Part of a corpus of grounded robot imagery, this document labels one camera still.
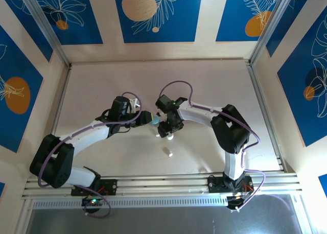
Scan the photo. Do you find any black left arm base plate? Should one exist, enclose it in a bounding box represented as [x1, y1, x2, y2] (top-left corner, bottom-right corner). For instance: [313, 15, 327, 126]
[71, 179, 118, 196]

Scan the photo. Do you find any slotted grey cable duct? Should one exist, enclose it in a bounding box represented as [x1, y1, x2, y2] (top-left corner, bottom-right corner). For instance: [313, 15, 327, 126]
[32, 196, 229, 209]

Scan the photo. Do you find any aluminium mounting rail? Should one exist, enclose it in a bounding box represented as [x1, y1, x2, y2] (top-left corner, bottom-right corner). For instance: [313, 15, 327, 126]
[21, 171, 302, 200]

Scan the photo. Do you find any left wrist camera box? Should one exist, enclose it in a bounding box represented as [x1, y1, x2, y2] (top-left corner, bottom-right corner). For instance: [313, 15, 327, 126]
[129, 97, 143, 109]

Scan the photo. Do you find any aluminium frame post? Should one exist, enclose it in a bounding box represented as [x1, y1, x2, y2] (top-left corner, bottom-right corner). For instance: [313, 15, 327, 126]
[19, 0, 72, 67]
[248, 0, 294, 66]

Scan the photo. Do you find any aluminium table side rail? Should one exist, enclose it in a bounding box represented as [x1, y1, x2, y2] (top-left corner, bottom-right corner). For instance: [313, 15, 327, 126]
[37, 64, 72, 178]
[246, 62, 289, 172]

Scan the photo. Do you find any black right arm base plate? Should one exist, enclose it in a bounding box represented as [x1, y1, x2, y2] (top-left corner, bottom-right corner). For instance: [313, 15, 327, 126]
[206, 176, 255, 194]

